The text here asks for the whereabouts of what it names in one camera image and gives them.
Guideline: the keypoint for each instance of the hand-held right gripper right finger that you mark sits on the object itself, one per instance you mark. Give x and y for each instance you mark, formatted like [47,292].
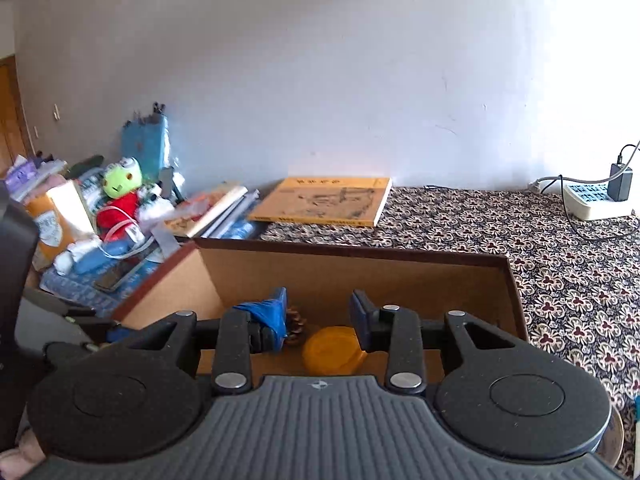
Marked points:
[361,315]

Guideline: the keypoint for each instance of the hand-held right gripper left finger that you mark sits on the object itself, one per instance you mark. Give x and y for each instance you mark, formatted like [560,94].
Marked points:
[270,317]

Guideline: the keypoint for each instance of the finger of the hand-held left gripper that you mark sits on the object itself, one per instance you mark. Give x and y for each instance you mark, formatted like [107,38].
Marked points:
[120,335]

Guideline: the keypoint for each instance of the brown cardboard box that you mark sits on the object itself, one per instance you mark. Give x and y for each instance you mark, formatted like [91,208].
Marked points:
[350,275]

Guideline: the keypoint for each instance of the orange round container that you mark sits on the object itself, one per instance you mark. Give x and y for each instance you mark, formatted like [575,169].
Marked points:
[332,352]

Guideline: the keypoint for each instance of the person's left hand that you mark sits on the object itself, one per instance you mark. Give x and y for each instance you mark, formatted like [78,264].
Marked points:
[20,465]

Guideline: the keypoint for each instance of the brown pine cone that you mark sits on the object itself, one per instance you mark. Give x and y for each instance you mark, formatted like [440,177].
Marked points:
[296,327]

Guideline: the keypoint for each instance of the black phone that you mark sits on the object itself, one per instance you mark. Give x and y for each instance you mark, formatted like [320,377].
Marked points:
[112,279]

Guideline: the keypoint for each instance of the orange paper bag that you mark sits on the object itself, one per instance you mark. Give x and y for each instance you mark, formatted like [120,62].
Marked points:
[50,220]

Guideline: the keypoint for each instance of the blue patterned book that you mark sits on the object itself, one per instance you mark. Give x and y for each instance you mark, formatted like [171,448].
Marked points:
[242,230]

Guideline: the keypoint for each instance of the purple packet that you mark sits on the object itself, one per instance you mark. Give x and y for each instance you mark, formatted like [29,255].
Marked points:
[27,172]

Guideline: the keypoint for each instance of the thin grey book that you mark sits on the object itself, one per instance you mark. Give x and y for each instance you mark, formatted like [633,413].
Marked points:
[240,212]

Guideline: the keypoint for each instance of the yellow book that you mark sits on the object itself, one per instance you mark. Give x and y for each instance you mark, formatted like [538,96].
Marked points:
[320,200]

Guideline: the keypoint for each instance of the orange and white book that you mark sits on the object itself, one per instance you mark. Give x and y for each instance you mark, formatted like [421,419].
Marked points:
[210,207]

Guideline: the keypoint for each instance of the floral patterned blanket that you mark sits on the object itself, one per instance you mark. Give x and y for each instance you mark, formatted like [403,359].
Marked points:
[450,225]

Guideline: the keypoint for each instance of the dark slipper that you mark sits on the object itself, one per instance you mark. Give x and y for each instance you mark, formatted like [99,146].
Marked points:
[87,166]

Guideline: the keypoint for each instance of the black and white plush toy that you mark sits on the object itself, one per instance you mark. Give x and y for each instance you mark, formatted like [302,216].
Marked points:
[152,202]

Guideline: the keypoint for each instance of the green frog plush toy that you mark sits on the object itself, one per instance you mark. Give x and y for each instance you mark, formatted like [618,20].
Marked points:
[122,180]

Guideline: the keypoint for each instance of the wooden door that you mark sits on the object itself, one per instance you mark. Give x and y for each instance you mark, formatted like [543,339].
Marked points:
[10,120]

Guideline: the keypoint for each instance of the blue bag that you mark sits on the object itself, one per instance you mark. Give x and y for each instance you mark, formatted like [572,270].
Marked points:
[145,142]

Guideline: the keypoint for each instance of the white power strip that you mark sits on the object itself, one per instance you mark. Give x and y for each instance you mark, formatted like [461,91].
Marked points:
[590,202]

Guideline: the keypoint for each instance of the round bowl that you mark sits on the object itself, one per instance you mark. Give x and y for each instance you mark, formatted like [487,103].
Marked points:
[614,440]

